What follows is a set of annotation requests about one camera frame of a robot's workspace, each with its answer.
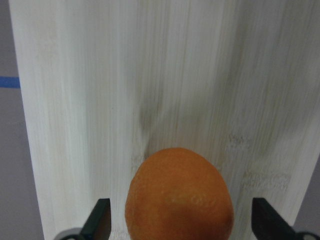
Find bamboo cutting board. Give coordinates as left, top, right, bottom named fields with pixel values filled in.
left=9, top=0, right=320, bottom=240

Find orange fruit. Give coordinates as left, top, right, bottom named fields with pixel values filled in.
left=125, top=148, right=234, bottom=240

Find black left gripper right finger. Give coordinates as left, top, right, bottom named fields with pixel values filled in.
left=251, top=197, right=295, bottom=240

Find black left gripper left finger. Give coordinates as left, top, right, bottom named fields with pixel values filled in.
left=80, top=198, right=111, bottom=240

